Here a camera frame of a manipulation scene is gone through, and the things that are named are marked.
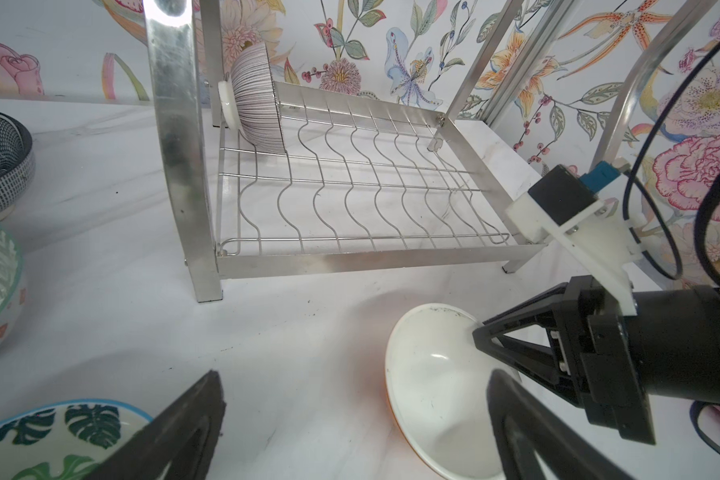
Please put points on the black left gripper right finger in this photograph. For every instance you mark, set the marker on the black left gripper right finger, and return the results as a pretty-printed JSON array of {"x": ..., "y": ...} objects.
[{"x": 529, "y": 436}]

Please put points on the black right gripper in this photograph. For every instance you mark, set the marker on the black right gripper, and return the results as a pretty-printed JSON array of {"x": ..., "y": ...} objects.
[{"x": 583, "y": 322}]

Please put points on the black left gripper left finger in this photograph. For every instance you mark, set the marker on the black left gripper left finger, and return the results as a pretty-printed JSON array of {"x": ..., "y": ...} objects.
[{"x": 179, "y": 443}]

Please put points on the white bowl orange outside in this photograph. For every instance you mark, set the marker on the white bowl orange outside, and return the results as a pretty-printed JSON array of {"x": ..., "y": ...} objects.
[{"x": 436, "y": 384}]

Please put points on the stainless steel dish rack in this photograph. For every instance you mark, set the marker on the stainless steel dish rack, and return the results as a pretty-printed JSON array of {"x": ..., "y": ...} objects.
[{"x": 365, "y": 184}]

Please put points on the grey striped bowl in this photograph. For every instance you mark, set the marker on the grey striped bowl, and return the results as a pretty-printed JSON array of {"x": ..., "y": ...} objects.
[{"x": 249, "y": 102}]

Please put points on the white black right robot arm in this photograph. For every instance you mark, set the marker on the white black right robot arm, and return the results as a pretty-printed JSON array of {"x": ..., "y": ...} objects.
[{"x": 674, "y": 340}]

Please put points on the green leaf pattern bowl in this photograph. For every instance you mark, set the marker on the green leaf pattern bowl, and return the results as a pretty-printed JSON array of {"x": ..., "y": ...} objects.
[{"x": 66, "y": 440}]

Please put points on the black patterned bowl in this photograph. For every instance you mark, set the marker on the black patterned bowl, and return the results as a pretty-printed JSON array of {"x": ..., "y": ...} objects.
[{"x": 17, "y": 161}]

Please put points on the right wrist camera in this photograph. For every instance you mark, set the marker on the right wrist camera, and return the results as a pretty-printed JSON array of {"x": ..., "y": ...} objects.
[{"x": 562, "y": 207}]

